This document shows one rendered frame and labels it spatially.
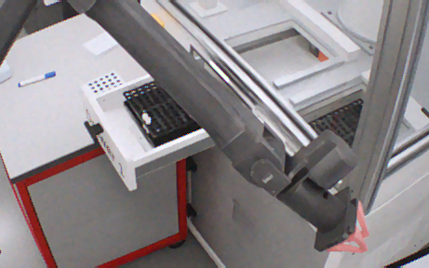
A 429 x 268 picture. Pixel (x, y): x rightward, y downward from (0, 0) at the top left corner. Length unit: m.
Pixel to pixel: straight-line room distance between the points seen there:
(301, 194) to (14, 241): 1.69
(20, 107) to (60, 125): 0.17
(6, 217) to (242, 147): 1.75
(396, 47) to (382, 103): 0.13
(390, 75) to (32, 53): 1.30
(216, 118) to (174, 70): 0.09
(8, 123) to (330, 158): 1.10
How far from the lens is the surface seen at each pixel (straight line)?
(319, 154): 0.84
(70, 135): 1.62
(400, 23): 0.91
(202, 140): 1.42
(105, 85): 1.70
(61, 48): 1.93
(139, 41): 0.80
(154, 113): 1.45
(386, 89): 0.99
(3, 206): 2.51
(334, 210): 0.90
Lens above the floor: 1.90
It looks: 46 degrees down
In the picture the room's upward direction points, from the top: 2 degrees clockwise
